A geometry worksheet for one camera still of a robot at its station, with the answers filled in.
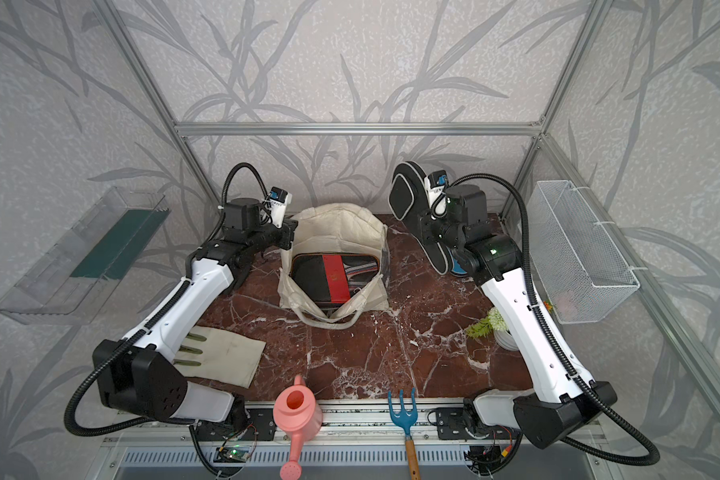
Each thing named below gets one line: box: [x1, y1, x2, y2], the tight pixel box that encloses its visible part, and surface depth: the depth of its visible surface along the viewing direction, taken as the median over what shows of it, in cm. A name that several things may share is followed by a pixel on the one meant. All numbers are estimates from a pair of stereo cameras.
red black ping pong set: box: [290, 252, 380, 311], surface depth 93 cm
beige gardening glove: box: [173, 326, 267, 389], surface depth 86 cm
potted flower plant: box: [466, 307, 518, 351], surface depth 80 cm
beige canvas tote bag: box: [278, 203, 390, 329], surface depth 84 cm
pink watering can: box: [273, 374, 323, 480], surface depth 67 cm
